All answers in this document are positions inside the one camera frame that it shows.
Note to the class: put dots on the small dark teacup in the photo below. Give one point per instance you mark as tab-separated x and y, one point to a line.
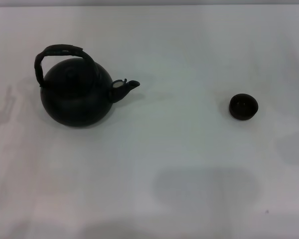
243	107

